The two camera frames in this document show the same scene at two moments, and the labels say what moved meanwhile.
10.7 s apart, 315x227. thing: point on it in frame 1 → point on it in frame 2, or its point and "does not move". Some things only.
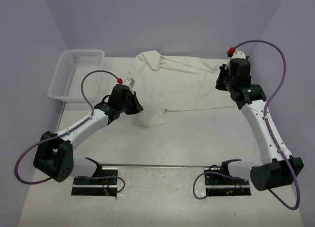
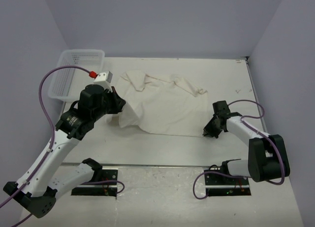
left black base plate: x=99 y=187 does not move
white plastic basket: x=66 y=84 does not move
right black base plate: x=219 y=185 does not move
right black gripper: x=224 y=71 → x=208 y=131
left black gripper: x=137 y=108 → x=118 y=102
